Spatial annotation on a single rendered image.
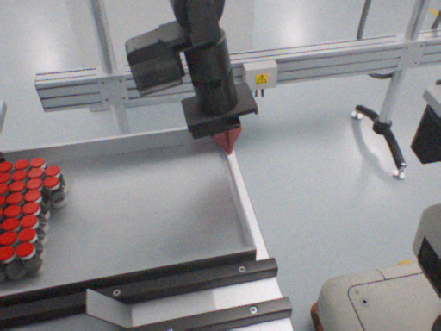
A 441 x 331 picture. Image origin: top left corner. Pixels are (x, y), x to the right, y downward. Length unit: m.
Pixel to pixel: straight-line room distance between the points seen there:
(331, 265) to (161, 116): 1.14
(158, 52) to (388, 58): 1.41
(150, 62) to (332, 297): 0.92
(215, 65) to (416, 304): 0.97
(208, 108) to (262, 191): 1.29
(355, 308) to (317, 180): 0.80
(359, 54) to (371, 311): 0.96
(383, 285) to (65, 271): 0.95
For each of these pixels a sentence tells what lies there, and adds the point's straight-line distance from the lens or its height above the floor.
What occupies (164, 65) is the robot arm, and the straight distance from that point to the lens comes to 0.55.
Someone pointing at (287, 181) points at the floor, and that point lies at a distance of 1.92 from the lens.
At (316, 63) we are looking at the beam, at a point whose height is 0.51.
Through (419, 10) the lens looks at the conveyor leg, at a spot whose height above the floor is 0.66.
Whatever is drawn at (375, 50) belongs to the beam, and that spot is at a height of 0.53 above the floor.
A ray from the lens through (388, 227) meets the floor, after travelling 1.85.
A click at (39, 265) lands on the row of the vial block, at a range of 0.61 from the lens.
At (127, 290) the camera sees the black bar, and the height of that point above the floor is 0.90.
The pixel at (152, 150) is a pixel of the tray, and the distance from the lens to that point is 0.74.
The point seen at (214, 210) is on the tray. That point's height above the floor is 0.88.
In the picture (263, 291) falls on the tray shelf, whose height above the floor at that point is 0.88.
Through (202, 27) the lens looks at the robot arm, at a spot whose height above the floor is 1.14.
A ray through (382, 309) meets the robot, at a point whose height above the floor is 0.28.
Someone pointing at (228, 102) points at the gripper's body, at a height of 1.02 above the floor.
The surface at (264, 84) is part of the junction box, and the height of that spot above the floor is 0.48.
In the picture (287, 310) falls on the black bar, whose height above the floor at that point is 0.90.
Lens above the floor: 1.37
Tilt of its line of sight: 44 degrees down
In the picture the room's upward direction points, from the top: straight up
